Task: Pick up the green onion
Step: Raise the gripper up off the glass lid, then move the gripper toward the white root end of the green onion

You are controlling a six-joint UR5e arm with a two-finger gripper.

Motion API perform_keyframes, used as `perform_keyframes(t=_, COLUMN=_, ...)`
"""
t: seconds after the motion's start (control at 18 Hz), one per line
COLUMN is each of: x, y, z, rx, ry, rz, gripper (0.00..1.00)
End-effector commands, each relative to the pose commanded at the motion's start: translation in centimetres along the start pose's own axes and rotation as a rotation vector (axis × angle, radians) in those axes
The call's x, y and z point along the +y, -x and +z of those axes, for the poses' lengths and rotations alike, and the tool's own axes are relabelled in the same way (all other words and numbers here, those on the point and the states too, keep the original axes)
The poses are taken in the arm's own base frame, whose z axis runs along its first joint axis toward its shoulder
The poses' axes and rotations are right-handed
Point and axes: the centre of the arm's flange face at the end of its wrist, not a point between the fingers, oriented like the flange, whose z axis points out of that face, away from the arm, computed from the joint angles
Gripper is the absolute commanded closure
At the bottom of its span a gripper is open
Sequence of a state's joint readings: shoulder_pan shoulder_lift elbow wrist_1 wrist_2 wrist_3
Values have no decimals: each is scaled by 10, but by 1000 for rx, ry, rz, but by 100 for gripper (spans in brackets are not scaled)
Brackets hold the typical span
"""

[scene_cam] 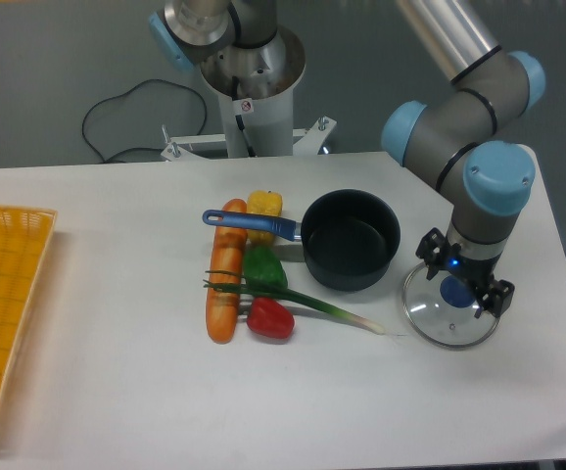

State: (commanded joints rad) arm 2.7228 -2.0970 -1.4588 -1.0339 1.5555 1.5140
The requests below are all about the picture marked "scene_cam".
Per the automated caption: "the silver blue-capped robot arm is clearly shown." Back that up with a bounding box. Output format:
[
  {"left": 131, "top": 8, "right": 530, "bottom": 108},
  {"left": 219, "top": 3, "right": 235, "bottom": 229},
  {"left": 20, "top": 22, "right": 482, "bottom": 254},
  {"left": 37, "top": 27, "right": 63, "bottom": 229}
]
[{"left": 148, "top": 1, "right": 545, "bottom": 315}]

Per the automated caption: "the dark saucepan blue handle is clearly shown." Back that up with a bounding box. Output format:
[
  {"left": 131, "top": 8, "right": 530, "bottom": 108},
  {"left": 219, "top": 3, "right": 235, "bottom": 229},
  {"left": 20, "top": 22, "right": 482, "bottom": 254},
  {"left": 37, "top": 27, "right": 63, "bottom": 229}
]
[{"left": 202, "top": 189, "right": 401, "bottom": 292}]

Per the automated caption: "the yellow corn cob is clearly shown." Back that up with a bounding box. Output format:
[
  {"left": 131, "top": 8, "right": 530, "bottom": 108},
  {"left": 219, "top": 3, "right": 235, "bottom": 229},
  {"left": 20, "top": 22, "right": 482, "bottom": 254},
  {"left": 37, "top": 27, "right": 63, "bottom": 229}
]
[{"left": 246, "top": 189, "right": 285, "bottom": 246}]

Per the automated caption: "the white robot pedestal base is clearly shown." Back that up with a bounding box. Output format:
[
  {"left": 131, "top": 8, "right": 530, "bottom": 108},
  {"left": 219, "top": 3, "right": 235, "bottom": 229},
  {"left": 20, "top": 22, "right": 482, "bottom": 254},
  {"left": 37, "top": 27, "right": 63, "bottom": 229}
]
[{"left": 162, "top": 25, "right": 337, "bottom": 161}]

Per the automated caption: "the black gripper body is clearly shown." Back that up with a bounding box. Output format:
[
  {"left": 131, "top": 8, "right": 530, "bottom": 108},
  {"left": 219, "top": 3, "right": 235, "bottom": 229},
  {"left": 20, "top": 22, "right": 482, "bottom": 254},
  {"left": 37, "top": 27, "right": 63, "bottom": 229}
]
[{"left": 442, "top": 244, "right": 500, "bottom": 298}]

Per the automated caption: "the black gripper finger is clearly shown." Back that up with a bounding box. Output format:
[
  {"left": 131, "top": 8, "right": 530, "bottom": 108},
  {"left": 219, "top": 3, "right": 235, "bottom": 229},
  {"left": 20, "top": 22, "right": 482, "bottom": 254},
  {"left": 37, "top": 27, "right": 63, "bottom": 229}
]
[
  {"left": 475, "top": 279, "right": 515, "bottom": 318},
  {"left": 415, "top": 228, "right": 446, "bottom": 280}
]

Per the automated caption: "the glass pot lid blue knob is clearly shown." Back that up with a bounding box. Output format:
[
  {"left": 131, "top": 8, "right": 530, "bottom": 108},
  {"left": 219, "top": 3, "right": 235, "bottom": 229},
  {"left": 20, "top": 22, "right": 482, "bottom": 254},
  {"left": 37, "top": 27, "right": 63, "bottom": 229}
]
[{"left": 401, "top": 262, "right": 501, "bottom": 350}]

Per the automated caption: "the black cable on floor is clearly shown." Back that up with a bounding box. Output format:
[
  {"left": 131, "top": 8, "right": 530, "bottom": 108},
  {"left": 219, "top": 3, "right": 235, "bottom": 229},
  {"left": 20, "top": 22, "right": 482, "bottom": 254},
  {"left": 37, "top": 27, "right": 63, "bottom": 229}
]
[{"left": 81, "top": 78, "right": 209, "bottom": 164}]

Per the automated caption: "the red bell pepper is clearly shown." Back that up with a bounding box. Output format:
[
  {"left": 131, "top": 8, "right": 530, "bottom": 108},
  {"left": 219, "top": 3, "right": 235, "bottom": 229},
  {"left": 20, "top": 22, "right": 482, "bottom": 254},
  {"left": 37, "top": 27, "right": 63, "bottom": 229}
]
[{"left": 247, "top": 298, "right": 295, "bottom": 340}]

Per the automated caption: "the green onion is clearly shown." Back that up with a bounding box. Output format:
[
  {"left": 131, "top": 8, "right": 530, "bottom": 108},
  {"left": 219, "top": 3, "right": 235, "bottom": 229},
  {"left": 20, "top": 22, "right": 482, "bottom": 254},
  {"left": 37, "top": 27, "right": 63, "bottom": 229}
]
[{"left": 204, "top": 270, "right": 403, "bottom": 337}]

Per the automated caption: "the green bell pepper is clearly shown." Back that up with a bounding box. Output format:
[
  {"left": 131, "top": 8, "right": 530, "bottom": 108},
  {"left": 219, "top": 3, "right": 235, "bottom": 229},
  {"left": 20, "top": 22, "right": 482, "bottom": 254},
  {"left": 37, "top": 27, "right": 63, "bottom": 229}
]
[{"left": 243, "top": 246, "right": 288, "bottom": 288}]

